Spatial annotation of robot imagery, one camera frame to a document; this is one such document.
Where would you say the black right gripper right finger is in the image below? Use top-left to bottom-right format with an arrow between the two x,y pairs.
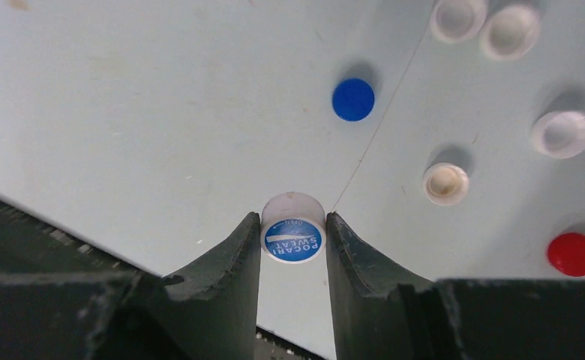
325,212 -> 585,359

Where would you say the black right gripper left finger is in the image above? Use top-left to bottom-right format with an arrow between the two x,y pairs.
0,212 -> 260,359

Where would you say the white bottle cap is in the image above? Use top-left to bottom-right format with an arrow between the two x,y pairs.
479,4 -> 541,61
259,192 -> 327,265
529,110 -> 585,159
429,0 -> 488,44

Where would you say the cream bottle cap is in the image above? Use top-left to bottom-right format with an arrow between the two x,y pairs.
422,163 -> 470,206

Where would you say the red bottle cap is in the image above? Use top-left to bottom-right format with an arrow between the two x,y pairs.
546,232 -> 585,278

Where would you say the blue bottle cap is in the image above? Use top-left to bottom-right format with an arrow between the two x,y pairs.
331,78 -> 375,122

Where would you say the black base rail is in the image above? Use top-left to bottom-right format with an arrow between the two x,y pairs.
254,326 -> 326,360

